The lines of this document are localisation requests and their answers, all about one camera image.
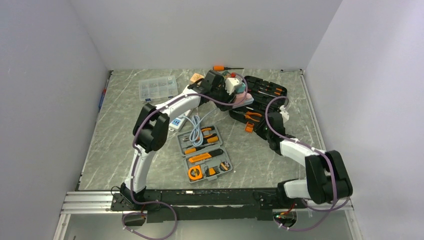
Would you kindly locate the orange handled screwdriver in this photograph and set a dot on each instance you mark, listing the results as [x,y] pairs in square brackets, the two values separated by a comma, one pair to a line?
[220,68]

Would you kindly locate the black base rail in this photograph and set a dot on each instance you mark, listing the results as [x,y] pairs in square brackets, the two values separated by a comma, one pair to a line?
[207,204]

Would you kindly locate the teal cube adapter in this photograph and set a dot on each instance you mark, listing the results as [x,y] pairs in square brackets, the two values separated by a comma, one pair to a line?
[240,88]

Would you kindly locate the orange utility knife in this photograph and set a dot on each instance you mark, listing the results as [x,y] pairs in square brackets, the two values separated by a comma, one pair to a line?
[206,155]

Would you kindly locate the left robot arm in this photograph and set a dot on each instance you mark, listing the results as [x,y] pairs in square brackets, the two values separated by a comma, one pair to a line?
[152,126]

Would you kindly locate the orange tape measure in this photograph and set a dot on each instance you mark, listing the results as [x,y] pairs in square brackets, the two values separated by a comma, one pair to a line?
[195,173]

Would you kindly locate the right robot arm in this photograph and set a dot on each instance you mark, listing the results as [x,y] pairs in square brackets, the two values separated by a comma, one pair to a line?
[326,177]

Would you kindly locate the black tool case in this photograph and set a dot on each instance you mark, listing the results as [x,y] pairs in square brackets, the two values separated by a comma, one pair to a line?
[263,92]

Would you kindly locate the orange handled pliers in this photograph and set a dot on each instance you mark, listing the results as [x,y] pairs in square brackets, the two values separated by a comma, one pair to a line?
[253,116]

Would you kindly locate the white cube adapter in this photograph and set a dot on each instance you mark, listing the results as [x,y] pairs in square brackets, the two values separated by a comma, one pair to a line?
[231,83]

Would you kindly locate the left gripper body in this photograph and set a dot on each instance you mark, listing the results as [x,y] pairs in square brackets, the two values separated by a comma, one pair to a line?
[220,94]

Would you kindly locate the light blue power strip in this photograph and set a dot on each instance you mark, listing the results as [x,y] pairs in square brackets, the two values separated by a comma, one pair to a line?
[243,104]

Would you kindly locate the orange cube adapter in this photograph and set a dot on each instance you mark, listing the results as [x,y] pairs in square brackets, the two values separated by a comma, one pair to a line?
[196,78]

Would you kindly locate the grey tool case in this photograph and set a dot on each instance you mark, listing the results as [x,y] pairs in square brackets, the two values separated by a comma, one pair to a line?
[208,161]

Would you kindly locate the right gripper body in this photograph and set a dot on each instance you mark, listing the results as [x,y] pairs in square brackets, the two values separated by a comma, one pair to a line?
[269,134]

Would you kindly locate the clear screw organizer box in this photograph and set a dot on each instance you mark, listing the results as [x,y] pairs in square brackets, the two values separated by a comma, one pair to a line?
[157,88]

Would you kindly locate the pink cube socket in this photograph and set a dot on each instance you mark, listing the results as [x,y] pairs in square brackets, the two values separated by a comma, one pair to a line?
[242,97]

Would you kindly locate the white long power strip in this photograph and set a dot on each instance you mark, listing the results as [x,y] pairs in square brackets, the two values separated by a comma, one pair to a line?
[176,124]

